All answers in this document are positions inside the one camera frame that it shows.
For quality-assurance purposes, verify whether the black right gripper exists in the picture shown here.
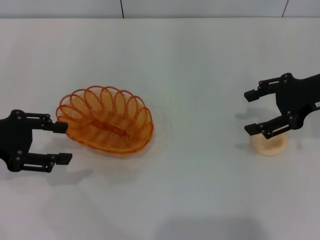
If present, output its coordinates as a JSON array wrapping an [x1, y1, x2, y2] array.
[[243, 72, 320, 140]]

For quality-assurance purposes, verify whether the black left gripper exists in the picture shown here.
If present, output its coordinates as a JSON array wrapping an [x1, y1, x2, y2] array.
[[0, 109, 73, 174]]

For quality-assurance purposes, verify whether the round pale bread bun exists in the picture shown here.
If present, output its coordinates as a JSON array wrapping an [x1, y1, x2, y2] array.
[[249, 133, 289, 157]]

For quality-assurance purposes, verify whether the orange woven plastic basket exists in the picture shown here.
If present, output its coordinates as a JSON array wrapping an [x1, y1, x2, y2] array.
[[55, 85, 155, 157]]

